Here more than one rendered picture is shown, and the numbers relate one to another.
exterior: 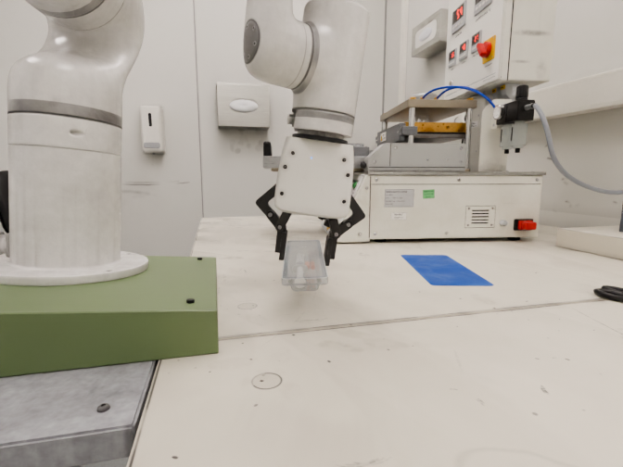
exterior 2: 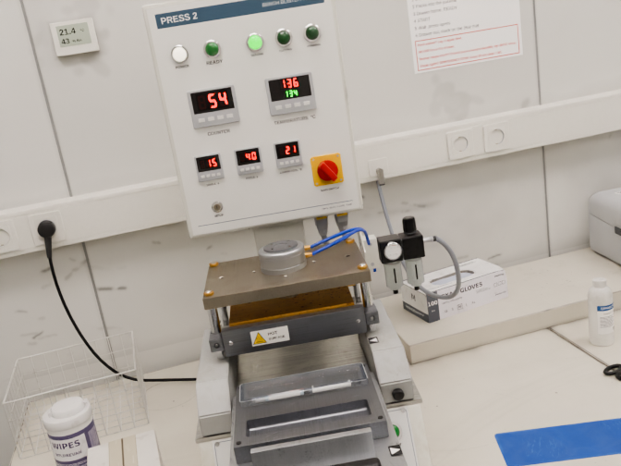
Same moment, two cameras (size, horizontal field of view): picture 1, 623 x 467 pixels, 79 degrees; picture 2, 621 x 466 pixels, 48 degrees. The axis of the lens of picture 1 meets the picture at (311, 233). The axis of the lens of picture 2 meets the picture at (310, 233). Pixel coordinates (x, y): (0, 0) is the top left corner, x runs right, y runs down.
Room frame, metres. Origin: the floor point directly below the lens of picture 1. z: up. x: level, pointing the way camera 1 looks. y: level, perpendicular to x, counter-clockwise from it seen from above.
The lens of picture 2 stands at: (1.02, 0.81, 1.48)
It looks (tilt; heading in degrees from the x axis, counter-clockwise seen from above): 16 degrees down; 273
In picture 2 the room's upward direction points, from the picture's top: 9 degrees counter-clockwise
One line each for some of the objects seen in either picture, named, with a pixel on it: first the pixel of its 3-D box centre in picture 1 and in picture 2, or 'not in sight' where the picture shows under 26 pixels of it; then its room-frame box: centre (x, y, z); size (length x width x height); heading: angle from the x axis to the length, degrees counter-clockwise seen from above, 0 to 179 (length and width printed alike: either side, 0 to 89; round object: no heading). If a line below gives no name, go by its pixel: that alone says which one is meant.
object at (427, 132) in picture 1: (423, 123); (292, 289); (1.12, -0.32, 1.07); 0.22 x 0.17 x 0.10; 5
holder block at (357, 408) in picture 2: (333, 153); (307, 409); (1.10, -0.06, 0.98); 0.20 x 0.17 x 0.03; 5
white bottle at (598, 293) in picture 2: not in sight; (601, 311); (0.49, -0.58, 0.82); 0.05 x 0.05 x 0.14
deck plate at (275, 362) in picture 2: (431, 173); (299, 354); (1.13, -0.35, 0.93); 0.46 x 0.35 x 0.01; 95
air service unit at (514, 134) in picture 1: (510, 120); (400, 256); (0.91, -0.47, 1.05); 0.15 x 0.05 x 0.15; 5
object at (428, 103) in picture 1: (436, 117); (297, 273); (1.11, -0.35, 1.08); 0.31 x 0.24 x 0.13; 5
